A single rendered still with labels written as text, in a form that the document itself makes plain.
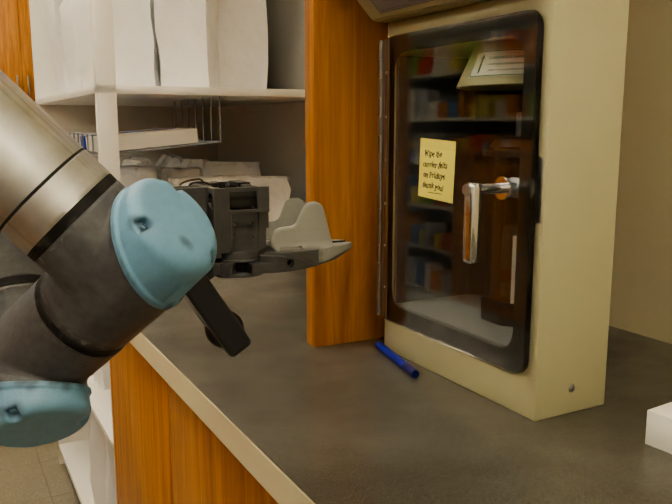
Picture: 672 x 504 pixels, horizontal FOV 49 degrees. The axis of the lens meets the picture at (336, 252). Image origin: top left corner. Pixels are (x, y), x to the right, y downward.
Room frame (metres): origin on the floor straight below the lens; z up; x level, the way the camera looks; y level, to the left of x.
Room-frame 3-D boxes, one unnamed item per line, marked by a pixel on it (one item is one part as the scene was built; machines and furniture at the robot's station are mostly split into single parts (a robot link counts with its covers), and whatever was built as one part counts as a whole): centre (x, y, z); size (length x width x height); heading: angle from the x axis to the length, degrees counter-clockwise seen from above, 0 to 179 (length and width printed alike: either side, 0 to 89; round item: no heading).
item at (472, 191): (0.82, -0.16, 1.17); 0.05 x 0.03 x 0.10; 118
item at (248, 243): (0.67, 0.12, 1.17); 0.12 x 0.08 x 0.09; 118
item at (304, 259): (0.68, 0.06, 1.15); 0.09 x 0.05 x 0.02; 116
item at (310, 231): (0.70, 0.02, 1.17); 0.09 x 0.03 x 0.06; 116
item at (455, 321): (0.93, -0.14, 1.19); 0.30 x 0.01 x 0.40; 28
